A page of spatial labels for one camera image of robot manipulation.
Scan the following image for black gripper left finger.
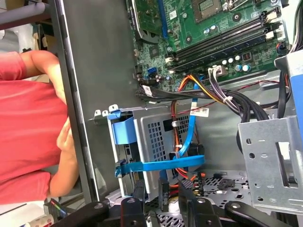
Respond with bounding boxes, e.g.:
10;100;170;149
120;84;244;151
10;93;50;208
51;179;145;227

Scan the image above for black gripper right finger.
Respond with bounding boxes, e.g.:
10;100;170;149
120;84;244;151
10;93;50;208
178;181;288;227

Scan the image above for blue data wire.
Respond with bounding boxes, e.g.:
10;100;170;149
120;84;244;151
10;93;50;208
115;73;205;212

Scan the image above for orange power wire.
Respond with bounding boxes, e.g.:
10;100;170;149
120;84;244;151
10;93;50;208
169;100;205;197

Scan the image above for hard disk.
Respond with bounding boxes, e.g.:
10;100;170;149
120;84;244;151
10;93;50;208
107;111;143;197

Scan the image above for metal disk bay cage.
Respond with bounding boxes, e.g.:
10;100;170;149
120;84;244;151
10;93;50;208
89;104;206;204

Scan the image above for metal optical drive cage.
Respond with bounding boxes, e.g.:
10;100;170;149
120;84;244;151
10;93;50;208
238;52;303;213

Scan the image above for person trunk in red shirt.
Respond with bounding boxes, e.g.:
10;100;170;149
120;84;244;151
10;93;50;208
0;52;69;204

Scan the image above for black PC case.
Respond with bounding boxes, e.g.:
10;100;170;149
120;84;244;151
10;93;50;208
51;0;303;227

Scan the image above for dark RAM stick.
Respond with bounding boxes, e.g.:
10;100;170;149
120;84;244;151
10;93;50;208
169;35;275;71

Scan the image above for black RAM slot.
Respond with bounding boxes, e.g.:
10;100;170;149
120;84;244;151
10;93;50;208
174;14;267;53
176;23;270;62

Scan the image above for green motherboard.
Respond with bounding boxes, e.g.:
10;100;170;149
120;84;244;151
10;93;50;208
127;0;291;93

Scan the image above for blue expansion slot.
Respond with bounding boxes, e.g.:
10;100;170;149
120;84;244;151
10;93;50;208
158;0;169;40

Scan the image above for graphics card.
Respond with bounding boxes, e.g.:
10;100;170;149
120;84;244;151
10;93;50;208
129;0;166;45

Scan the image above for CPU socket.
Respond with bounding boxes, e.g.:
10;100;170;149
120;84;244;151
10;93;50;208
191;0;225;24

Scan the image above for metal socket cover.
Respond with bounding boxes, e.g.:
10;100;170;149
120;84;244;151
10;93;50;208
222;0;251;12

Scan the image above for grey tube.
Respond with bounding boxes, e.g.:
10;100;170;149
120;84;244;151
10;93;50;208
0;2;52;31

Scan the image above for black cable bundle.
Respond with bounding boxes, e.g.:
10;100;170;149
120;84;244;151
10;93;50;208
134;67;270;125

